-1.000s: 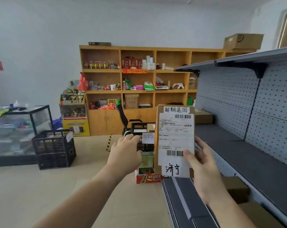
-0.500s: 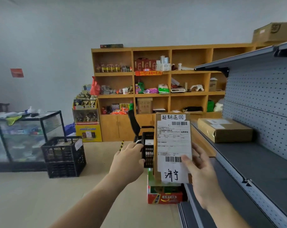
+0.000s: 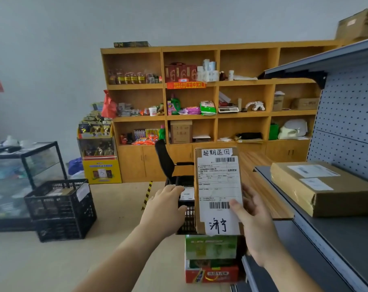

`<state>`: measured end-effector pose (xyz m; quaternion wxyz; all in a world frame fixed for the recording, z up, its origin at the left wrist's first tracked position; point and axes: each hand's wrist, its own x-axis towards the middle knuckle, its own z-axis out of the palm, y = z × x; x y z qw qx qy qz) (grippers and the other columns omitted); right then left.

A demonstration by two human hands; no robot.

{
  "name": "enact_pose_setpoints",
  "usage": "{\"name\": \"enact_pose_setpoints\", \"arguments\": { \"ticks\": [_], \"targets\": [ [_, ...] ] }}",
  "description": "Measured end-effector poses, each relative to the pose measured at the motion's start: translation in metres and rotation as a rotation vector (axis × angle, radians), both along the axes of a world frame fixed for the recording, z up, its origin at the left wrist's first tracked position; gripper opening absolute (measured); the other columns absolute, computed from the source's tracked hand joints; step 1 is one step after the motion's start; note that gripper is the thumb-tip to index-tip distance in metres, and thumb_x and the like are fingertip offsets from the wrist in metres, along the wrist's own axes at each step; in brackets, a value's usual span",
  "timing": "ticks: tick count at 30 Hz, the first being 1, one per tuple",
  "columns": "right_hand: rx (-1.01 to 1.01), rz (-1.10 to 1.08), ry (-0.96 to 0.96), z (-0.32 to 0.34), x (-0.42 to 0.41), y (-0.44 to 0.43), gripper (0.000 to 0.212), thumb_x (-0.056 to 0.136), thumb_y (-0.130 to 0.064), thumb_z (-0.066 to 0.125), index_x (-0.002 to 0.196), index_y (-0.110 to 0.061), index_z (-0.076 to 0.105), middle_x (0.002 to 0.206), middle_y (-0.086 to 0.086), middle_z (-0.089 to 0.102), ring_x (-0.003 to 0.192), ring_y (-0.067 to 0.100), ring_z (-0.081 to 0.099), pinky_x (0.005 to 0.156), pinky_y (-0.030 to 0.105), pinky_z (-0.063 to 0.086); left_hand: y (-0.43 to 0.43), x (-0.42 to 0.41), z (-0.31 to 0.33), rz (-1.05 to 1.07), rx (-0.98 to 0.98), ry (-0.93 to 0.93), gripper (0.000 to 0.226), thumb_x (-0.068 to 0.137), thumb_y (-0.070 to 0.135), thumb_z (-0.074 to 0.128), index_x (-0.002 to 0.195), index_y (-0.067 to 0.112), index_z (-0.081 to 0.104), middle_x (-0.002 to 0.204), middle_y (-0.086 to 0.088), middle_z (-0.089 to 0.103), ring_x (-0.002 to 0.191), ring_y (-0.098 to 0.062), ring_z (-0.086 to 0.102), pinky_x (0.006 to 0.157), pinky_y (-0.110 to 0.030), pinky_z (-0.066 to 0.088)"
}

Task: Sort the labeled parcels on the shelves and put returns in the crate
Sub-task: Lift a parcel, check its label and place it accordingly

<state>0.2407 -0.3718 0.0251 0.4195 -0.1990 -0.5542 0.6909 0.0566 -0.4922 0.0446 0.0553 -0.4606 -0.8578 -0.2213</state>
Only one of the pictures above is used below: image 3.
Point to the person's left hand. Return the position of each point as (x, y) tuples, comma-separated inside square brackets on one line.
[(162, 215)]

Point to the person's right hand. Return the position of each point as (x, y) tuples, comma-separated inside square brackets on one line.
[(261, 234)]

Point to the orange white small box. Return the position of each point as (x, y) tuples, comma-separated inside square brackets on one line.
[(217, 185)]

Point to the brown labelled parcel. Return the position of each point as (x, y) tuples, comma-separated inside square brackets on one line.
[(348, 197)]

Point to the grey metal pegboard shelf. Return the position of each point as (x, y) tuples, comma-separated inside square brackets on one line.
[(348, 118)]

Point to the person's left forearm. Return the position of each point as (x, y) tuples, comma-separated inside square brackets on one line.
[(117, 264)]

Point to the wooden desk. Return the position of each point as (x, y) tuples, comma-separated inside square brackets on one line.
[(263, 185)]

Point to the green red printed carton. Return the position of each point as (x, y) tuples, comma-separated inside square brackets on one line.
[(211, 249)]

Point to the black mesh office chair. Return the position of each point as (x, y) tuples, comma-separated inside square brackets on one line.
[(164, 158)]

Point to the yellow display stand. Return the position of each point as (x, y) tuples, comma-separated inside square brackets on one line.
[(101, 171)]

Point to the pile of red snack packets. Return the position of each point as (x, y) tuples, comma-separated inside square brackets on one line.
[(141, 139)]

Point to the green bottle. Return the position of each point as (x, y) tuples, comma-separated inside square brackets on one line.
[(162, 132)]

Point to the upright cardboard carton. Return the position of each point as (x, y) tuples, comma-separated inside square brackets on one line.
[(181, 132)]

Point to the white plastic bag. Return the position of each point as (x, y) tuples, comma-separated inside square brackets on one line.
[(77, 174)]

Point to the black yellow bundle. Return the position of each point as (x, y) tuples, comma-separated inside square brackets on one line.
[(247, 136)]

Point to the white crumpled paper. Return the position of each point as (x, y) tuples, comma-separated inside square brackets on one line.
[(225, 139)]

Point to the blue bag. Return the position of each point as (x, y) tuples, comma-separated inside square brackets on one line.
[(75, 165)]

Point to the pink packet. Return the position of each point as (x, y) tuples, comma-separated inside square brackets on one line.
[(169, 107)]

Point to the purple packets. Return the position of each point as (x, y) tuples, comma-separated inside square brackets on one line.
[(190, 110)]

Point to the white cloth bag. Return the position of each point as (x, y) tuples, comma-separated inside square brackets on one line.
[(293, 129)]

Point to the grey foil packets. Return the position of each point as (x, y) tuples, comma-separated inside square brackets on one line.
[(126, 109)]

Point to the tall green packet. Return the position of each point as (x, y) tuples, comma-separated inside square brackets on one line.
[(175, 103)]

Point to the green white bag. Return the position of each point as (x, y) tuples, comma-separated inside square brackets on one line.
[(207, 107)]

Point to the white electronic scale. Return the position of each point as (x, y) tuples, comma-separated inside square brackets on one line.
[(228, 109)]

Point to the white figurine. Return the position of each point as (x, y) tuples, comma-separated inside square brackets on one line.
[(255, 105)]

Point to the red yellow banner strip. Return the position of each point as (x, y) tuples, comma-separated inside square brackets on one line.
[(186, 85)]

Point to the tall brown carton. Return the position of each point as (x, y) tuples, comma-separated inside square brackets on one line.
[(278, 101)]

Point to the small flat cardboard carton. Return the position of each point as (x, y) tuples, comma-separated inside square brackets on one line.
[(305, 103)]

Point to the row of dark packaged jars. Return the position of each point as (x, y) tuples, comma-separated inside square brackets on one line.
[(132, 78)]

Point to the red gold gift carton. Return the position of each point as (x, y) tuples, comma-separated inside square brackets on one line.
[(181, 72)]

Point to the stack of white paper rolls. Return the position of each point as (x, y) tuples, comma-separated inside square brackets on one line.
[(208, 71)]

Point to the white cylinder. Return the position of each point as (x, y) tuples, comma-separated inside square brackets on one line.
[(231, 75)]

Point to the black framed glass case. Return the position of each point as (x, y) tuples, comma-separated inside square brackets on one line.
[(19, 152)]

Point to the large printed cardboard carton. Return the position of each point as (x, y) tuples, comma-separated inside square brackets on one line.
[(358, 24)]

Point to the wooden wall cabinet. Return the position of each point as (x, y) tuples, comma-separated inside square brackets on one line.
[(132, 164)]

